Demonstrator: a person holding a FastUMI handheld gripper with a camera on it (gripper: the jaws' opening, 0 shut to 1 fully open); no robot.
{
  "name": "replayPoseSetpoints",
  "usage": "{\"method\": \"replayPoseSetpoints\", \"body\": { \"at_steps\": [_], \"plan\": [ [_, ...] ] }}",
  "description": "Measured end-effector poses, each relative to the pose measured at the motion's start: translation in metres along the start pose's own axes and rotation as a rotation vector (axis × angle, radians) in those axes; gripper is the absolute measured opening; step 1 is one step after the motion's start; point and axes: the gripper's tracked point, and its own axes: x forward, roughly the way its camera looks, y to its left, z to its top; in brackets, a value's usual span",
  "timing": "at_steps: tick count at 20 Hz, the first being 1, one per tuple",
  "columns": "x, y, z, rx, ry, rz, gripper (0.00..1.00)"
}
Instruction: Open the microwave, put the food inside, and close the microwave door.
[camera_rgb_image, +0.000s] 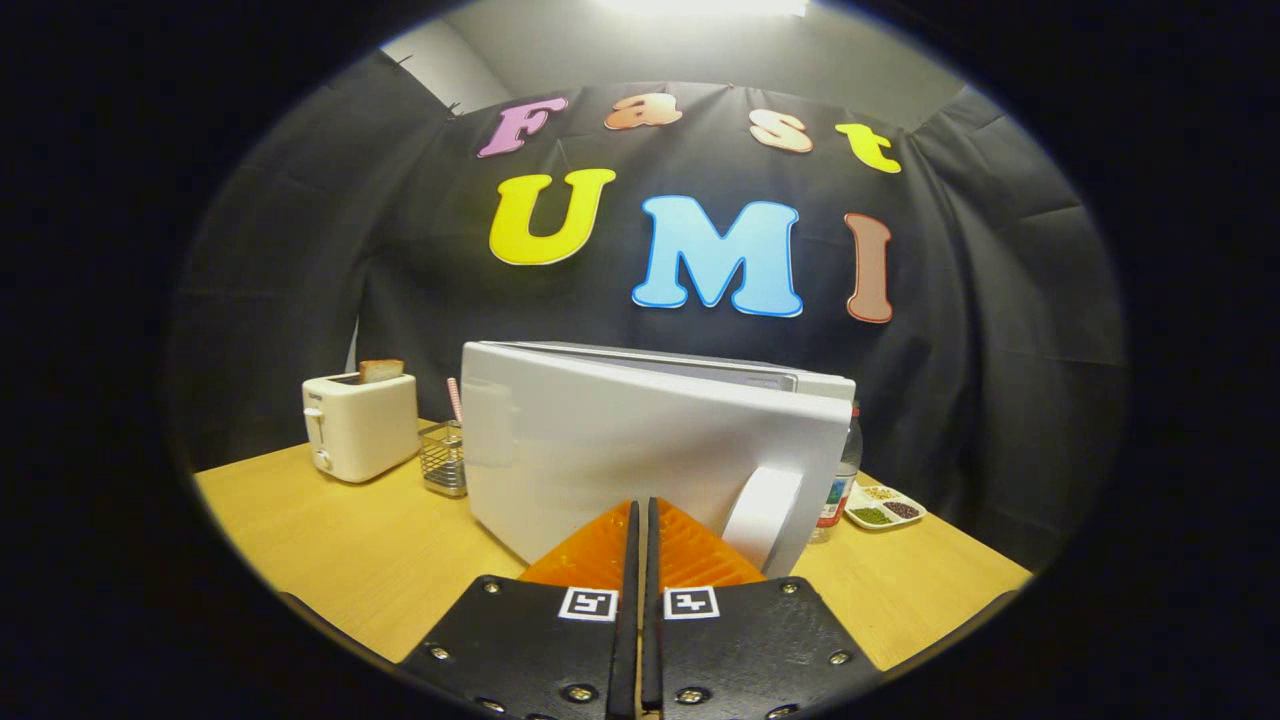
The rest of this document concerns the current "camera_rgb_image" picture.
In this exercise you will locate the white divided bean dish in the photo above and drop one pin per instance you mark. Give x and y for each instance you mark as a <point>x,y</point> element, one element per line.
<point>885,508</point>

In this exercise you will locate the white microwave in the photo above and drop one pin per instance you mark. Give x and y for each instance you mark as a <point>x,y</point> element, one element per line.
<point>620,440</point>

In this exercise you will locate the toasted bread slice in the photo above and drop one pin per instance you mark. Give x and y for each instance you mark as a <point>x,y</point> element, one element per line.
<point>381,371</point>

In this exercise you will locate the white toaster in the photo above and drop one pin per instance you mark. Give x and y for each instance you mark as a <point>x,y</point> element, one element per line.
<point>360,430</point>

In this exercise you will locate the clear plastic water bottle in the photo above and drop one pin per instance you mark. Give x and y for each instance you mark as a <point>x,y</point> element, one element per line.
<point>838,495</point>

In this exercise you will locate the black backdrop cloth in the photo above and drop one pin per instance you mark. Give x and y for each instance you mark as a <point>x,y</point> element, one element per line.
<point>300,300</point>

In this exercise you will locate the pink striped straw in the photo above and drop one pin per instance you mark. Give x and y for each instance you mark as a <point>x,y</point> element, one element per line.
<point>455,400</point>

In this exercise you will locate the large ceiling light panel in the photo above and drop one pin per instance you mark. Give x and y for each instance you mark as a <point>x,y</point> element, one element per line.
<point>700,6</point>

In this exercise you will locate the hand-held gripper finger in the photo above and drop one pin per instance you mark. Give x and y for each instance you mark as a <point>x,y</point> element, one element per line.
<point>628,630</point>
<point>651,630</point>

